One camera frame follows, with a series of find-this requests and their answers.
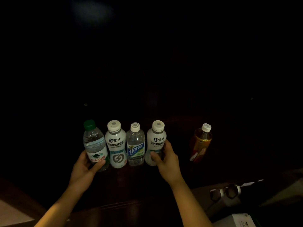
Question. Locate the white cardboard box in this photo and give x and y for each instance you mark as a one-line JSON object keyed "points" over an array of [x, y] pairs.
{"points": [[236, 221]]}

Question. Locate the person's right thumb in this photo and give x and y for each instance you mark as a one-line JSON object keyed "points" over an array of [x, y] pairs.
{"points": [[156, 156]]}

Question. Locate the person's left thumb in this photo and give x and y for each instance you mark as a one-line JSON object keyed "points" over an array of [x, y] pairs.
{"points": [[99, 165]]}

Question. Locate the person's left hand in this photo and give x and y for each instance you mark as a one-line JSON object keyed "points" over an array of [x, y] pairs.
{"points": [[81, 174]]}

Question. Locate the green cap water bottle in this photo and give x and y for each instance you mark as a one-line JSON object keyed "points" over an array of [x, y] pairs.
{"points": [[94, 141]]}

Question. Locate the amber tea bottle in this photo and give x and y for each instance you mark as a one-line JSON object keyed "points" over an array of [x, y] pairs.
{"points": [[200, 145]]}

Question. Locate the white drink bottle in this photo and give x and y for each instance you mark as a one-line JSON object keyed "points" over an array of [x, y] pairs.
{"points": [[116, 145], [155, 139]]}

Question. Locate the grey power strip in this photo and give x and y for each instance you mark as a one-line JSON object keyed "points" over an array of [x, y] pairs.
{"points": [[224, 193]]}

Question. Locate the clear bottle blue label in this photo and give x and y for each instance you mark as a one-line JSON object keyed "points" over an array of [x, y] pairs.
{"points": [[135, 146]]}

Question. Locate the person's right hand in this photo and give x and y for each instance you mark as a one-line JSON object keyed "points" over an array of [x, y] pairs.
{"points": [[169, 166]]}

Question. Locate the person's left forearm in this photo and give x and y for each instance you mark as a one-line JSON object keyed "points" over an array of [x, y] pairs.
{"points": [[58, 209]]}

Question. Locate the person's right forearm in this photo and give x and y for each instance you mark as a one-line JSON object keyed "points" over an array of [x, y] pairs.
{"points": [[189, 205]]}

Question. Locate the white paper sheet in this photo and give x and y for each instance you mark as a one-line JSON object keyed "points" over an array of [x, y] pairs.
{"points": [[13, 215]]}

